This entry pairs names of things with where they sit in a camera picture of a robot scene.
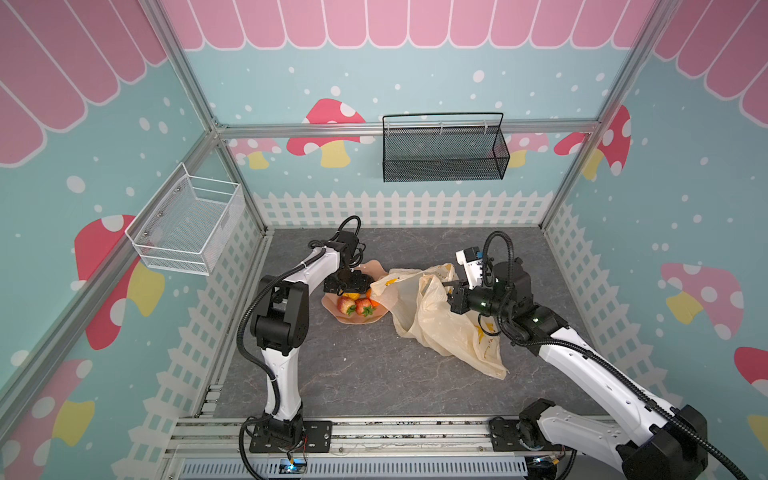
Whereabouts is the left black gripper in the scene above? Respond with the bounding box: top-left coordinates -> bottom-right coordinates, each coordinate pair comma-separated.
323,266 -> 368,294

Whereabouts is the banana print plastic bag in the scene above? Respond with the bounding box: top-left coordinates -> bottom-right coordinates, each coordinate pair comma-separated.
371,263 -> 508,380

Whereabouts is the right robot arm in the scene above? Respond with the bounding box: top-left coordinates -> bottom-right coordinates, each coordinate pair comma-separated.
449,259 -> 709,479

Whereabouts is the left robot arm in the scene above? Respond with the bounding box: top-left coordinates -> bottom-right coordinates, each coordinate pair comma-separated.
239,231 -> 374,449

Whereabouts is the pink wavy fruit plate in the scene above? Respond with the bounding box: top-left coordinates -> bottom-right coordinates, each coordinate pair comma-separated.
321,290 -> 389,325

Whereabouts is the red strawberry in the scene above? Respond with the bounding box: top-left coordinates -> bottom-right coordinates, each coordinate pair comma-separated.
356,298 -> 375,317

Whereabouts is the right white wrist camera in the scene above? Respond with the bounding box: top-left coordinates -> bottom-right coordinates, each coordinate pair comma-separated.
456,247 -> 483,290

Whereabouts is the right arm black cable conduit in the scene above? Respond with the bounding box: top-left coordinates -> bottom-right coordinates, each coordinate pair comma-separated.
481,230 -> 751,480

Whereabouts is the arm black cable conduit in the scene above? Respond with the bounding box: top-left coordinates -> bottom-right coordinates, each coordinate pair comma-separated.
235,214 -> 363,421
481,230 -> 751,480

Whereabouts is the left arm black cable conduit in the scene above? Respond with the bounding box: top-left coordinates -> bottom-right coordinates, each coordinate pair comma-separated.
235,214 -> 363,421

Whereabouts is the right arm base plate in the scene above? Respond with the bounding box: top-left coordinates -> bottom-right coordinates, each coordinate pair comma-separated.
488,416 -> 543,452

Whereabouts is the black mesh wall basket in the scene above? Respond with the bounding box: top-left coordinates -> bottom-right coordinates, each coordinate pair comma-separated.
381,112 -> 511,183

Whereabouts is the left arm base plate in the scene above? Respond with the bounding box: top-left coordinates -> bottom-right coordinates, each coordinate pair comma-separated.
246,419 -> 333,454

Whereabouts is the white mesh wall basket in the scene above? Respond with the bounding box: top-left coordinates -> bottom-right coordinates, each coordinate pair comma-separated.
125,164 -> 245,276

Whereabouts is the aluminium front rail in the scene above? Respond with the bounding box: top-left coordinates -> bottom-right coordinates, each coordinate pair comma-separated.
156,416 -> 618,479

